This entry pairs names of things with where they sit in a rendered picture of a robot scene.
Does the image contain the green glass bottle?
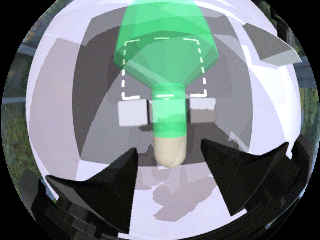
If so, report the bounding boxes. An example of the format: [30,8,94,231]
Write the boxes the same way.
[113,0,219,168]

